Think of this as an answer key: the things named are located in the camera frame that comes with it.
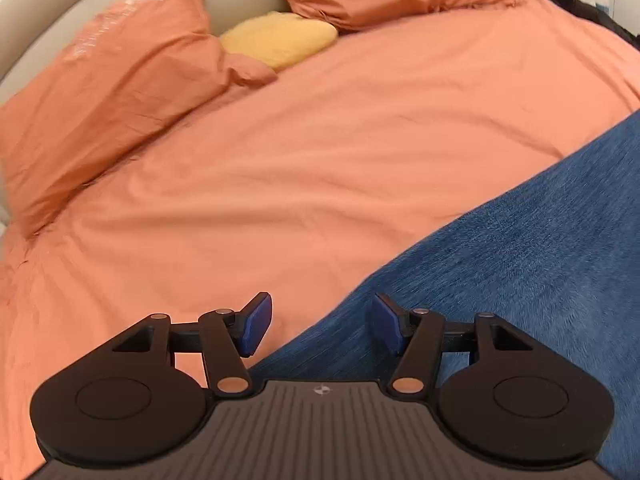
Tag blue denim jeans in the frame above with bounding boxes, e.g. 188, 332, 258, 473
250, 116, 639, 479

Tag orange duvet cover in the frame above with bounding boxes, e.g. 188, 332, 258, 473
1, 0, 639, 479

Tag orange pillow left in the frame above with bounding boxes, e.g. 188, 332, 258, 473
1, 0, 276, 237

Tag yellow cushion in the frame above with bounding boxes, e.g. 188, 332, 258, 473
219, 12, 338, 72

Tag black bag beside bed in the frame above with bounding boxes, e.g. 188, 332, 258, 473
550, 0, 640, 50

